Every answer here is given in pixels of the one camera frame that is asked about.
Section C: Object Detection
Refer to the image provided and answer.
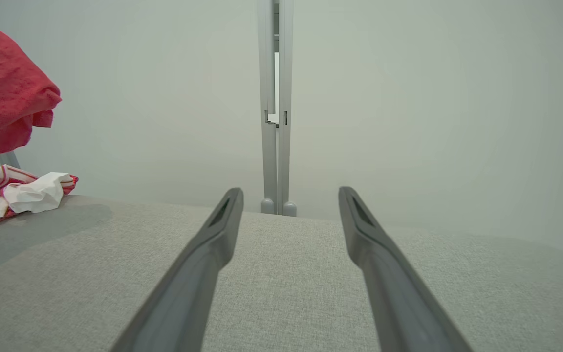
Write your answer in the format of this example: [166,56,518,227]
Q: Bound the plain red garment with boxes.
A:
[0,11,63,157]

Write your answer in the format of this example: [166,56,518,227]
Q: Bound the grey double metal post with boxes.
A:
[256,0,298,217]

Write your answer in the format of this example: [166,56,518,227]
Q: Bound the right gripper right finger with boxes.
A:
[338,186,474,352]

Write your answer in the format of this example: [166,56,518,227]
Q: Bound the red white striped jersey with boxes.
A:
[0,165,79,234]

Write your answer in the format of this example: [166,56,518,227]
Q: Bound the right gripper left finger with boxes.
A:
[110,187,244,352]

